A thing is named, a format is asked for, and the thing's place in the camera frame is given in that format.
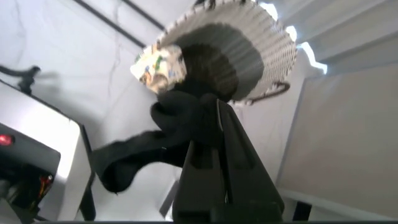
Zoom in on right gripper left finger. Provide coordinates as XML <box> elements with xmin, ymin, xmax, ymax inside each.
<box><xmin>172</xmin><ymin>139</ymin><xmax>230</xmax><ymax>222</ymax></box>

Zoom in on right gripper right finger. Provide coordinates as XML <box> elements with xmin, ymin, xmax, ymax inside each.
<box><xmin>216</xmin><ymin>99</ymin><xmax>285</xmax><ymax>222</ymax></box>

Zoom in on black short-sleeved shirt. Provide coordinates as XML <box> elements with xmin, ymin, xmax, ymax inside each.
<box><xmin>89</xmin><ymin>86</ymin><xmax>225</xmax><ymax>195</ymax></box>

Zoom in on cream printed garment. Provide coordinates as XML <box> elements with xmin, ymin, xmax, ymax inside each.
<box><xmin>129</xmin><ymin>43</ymin><xmax>188</xmax><ymax>95</ymax></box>

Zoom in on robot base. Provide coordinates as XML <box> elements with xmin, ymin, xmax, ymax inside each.
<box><xmin>0</xmin><ymin>64</ymin><xmax>96</xmax><ymax>222</ymax></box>

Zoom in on white laundry basket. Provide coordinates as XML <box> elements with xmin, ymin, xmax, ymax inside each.
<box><xmin>154</xmin><ymin>0</ymin><xmax>299</xmax><ymax>106</ymax></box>

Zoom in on black clothes rack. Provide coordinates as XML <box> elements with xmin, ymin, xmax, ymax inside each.
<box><xmin>72</xmin><ymin>0</ymin><xmax>166</xmax><ymax>48</ymax></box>

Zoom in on white curtain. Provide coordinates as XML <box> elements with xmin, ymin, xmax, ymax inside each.
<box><xmin>257</xmin><ymin>0</ymin><xmax>398</xmax><ymax>68</ymax></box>

